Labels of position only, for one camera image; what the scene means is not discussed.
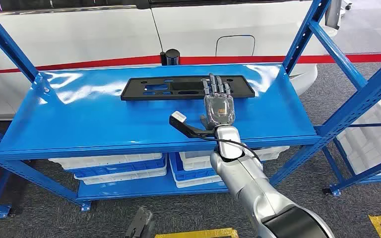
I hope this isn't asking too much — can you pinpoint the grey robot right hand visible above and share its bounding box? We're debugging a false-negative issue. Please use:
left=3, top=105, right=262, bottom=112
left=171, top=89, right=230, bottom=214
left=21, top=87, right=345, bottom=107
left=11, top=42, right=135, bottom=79
left=199, top=72, right=236, bottom=130

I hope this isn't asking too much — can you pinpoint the black plastic panel part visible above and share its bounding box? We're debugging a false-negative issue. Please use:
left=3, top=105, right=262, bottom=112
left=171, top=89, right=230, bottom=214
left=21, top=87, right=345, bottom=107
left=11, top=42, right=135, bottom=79
left=120, top=74, right=256, bottom=102

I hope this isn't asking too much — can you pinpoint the blue metal shelf rack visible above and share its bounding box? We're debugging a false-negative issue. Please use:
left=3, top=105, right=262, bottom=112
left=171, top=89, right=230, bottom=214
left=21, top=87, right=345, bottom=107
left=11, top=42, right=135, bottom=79
left=0, top=0, right=381, bottom=220

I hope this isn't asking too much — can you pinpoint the blue plastic bin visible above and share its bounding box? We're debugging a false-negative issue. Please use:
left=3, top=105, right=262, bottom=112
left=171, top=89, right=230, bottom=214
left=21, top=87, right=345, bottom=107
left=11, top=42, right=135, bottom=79
left=169, top=152, right=222, bottom=183
left=72, top=157, right=168, bottom=180

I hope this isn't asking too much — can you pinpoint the yellow floor tape square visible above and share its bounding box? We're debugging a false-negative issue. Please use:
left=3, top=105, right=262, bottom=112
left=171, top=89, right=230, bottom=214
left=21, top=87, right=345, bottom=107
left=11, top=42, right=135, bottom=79
left=154, top=228, right=239, bottom=238

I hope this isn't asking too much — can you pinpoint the blue rack with crates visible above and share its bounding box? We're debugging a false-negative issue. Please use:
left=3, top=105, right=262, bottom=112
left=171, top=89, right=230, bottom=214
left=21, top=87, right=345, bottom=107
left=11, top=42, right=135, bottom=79
left=314, top=121, right=381, bottom=198

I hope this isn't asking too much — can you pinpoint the white plastic crates stack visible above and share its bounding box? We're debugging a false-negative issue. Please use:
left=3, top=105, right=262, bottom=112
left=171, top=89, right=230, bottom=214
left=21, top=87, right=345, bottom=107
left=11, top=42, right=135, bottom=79
left=336, top=88, right=381, bottom=177

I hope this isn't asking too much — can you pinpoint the white car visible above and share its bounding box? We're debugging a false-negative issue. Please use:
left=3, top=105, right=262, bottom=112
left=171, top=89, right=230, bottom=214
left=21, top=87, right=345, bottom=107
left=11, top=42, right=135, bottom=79
left=0, top=0, right=342, bottom=120

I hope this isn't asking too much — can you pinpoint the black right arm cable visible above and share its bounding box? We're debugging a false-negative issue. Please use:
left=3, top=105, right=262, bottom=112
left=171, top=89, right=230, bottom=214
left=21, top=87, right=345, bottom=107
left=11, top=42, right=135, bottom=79
left=193, top=134, right=263, bottom=165

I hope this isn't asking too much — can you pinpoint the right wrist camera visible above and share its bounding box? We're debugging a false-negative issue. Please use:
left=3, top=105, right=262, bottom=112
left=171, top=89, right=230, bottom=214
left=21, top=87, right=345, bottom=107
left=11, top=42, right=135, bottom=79
left=169, top=111, right=216, bottom=139

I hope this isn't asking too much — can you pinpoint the black cylinder post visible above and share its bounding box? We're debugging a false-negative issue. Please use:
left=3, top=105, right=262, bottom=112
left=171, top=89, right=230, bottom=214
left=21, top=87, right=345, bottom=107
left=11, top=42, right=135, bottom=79
left=160, top=48, right=181, bottom=66

